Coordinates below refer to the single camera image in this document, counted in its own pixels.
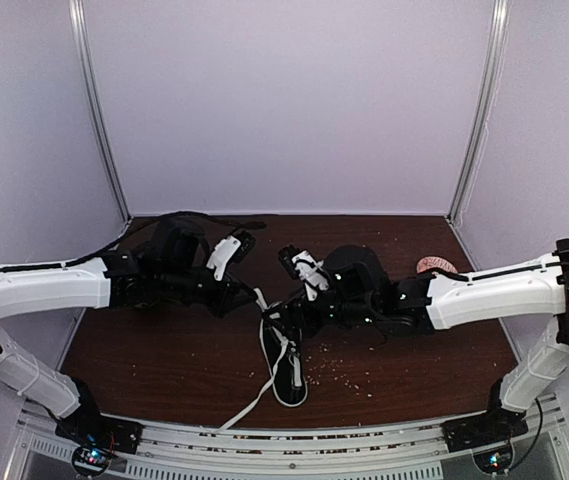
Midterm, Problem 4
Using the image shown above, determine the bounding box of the right aluminium frame post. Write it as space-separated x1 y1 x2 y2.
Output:
448 0 510 227

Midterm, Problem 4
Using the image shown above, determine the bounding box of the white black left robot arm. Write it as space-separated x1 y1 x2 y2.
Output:
0 211 266 444

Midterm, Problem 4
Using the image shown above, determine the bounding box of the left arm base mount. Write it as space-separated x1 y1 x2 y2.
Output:
53 416 143 479

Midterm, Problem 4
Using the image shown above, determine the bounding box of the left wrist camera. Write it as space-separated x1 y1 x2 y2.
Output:
206 230 256 282

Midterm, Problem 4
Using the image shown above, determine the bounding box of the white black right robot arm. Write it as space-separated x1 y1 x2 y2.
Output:
278 239 569 442

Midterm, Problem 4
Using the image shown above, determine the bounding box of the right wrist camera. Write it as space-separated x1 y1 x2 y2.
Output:
278 245 330 302

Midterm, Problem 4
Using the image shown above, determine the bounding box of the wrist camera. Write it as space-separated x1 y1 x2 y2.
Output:
206 230 256 282
278 245 330 302

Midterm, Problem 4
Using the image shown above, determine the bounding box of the left aluminium frame post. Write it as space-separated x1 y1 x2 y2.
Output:
68 0 131 222

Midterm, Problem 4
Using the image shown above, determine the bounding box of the pink patterned bowl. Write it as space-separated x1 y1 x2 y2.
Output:
416 256 458 273

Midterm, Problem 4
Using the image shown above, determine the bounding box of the white shoelace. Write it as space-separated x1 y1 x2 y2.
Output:
216 287 305 431

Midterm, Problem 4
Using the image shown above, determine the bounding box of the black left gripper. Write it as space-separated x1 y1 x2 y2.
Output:
158 265 258 319

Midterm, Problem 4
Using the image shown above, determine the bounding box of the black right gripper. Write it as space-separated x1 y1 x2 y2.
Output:
263 285 378 342

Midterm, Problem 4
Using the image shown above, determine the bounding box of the aluminium frame post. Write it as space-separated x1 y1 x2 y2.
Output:
68 0 131 222
448 0 510 227

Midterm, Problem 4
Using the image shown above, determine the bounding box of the black white canvas sneaker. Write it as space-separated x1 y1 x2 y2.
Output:
262 302 305 403

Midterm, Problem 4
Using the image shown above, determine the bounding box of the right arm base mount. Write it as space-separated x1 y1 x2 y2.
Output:
441 415 529 475

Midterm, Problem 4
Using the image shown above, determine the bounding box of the aluminium front rail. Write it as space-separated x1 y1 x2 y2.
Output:
6 394 569 480

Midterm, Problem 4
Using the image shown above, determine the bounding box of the black braided left cable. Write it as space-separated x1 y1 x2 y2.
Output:
63 211 268 269

